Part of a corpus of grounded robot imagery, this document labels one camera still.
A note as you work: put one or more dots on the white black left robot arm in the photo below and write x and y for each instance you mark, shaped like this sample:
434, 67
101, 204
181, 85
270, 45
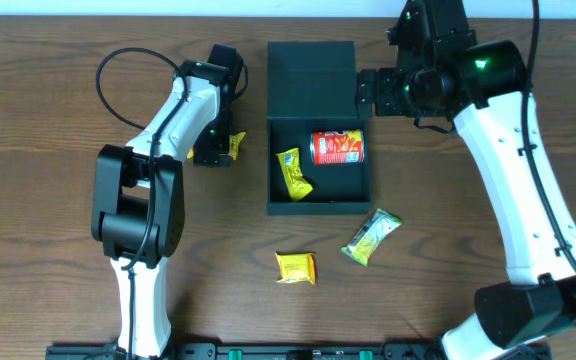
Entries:
138, 211

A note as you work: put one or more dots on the small yellow square snack packet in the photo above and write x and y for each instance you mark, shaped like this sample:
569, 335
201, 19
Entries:
296, 268

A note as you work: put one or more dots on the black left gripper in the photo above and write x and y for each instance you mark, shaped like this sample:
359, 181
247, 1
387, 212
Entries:
212, 154

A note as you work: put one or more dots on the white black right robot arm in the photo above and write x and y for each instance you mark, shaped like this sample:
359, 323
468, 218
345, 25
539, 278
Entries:
484, 90

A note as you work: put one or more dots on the green white snack packet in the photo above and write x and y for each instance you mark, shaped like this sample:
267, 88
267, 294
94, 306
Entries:
370, 236

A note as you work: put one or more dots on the red Pringles can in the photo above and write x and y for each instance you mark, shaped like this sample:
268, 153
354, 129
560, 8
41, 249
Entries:
337, 147

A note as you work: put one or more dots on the black gift box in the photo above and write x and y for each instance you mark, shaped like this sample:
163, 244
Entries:
312, 86

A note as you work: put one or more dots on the yellow wafer snack packet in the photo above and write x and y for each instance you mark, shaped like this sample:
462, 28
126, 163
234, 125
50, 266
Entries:
298, 186

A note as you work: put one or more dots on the yellow peanut butter snack packet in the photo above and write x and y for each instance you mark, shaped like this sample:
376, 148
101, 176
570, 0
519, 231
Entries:
234, 142

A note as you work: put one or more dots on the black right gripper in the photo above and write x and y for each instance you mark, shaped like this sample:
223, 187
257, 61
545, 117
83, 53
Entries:
364, 93

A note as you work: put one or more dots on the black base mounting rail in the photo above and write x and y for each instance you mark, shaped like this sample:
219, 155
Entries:
211, 351

